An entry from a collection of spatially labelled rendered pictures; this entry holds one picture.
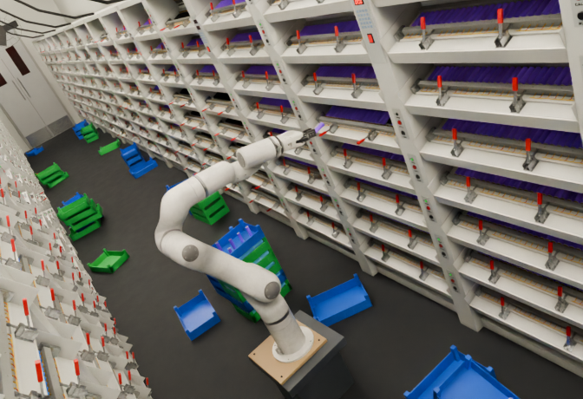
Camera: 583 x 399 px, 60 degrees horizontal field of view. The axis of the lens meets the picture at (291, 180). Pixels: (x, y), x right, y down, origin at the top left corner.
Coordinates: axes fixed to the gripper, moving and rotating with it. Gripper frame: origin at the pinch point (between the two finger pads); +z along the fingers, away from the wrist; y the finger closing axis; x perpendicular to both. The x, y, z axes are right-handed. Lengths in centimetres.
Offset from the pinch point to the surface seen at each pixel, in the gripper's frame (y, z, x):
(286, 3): 14, 10, -50
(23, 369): -72, -114, 0
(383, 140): -18.5, 21.3, 7.7
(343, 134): 6.6, 20.3, 8.3
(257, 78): 78, 21, -15
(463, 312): -35, 37, 91
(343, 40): -12.5, 15.5, -32.9
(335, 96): 1.0, 16.2, -10.3
